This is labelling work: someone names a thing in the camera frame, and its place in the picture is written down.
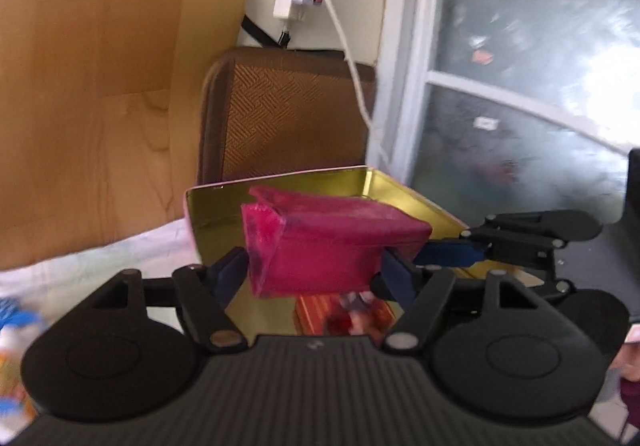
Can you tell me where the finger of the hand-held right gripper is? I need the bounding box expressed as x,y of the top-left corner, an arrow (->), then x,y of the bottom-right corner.
505,250 -> 577,299
414,209 -> 602,271

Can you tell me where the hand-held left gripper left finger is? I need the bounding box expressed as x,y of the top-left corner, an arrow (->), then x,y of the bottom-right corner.
94,248 -> 249,355

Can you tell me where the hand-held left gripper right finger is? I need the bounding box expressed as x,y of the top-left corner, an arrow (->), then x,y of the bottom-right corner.
369,249 -> 544,353

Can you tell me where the pink biscuit tin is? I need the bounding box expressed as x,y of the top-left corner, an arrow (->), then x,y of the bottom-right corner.
184,166 -> 548,338

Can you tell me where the magenta pouch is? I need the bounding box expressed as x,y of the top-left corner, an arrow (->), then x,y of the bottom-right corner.
241,185 -> 433,299

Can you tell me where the person's right hand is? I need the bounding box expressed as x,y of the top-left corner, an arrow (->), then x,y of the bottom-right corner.
606,325 -> 640,383

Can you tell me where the red orange packet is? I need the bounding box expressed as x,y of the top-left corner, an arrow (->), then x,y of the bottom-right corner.
294,292 -> 402,338

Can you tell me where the white frosted glass door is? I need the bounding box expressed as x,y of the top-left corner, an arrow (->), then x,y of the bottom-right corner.
364,0 -> 640,239

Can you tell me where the colourful printed packet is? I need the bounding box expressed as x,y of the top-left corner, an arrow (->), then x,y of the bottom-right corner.
0,295 -> 52,424

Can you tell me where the wooden headboard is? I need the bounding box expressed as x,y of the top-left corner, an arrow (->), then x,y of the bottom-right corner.
0,0 -> 252,271

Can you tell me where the white charger plug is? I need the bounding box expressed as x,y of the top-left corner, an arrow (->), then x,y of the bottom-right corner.
272,0 -> 312,22

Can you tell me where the white cable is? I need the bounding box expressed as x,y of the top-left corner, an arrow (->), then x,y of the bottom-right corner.
314,0 -> 392,169

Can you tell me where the black cable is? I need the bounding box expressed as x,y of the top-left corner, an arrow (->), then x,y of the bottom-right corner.
239,14 -> 292,50

